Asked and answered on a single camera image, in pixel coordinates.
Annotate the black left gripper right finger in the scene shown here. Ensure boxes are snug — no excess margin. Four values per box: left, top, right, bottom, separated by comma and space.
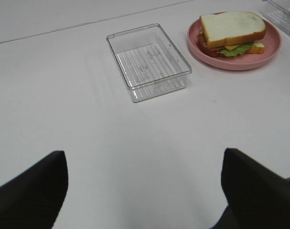
212, 148, 290, 229

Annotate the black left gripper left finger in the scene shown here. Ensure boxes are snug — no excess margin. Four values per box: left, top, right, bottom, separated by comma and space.
0, 151, 68, 229

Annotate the green lettuce leaf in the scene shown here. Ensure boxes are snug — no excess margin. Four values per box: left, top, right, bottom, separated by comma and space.
217, 42, 254, 57

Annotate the bread slice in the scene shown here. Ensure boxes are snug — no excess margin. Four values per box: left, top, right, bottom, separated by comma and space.
199, 11, 266, 49
219, 40, 265, 57

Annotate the yellow cheese slice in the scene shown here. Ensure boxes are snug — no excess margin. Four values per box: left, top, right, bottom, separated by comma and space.
225, 44, 242, 51

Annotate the pink ham bacon slice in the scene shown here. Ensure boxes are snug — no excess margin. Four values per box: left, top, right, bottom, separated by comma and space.
197, 32, 221, 57

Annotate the pink round plate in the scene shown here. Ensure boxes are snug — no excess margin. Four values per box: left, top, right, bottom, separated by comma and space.
187, 17, 282, 71

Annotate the left clear plastic tray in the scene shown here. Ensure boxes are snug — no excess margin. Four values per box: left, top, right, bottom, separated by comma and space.
106, 23, 192, 103

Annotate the clear plastic tray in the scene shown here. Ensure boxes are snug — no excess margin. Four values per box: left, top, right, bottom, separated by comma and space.
258, 0, 290, 36
106, 23, 192, 103

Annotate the right clear plastic tray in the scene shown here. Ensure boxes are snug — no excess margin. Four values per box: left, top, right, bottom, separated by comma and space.
258, 0, 290, 36

